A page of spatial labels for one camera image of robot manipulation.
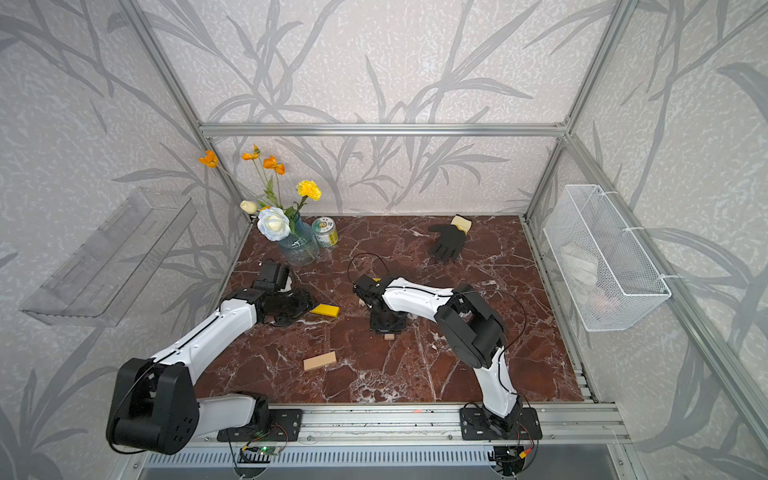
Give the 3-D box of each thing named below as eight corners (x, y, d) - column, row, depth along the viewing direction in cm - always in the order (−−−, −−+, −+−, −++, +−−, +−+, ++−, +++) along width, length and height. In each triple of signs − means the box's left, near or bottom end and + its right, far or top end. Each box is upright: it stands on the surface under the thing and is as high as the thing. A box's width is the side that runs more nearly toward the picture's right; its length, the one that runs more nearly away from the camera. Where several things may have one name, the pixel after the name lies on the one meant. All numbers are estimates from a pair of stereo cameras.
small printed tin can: (315, 248, 113) (309, 233, 106) (319, 231, 118) (314, 216, 112) (336, 248, 113) (332, 233, 106) (339, 231, 118) (335, 216, 112)
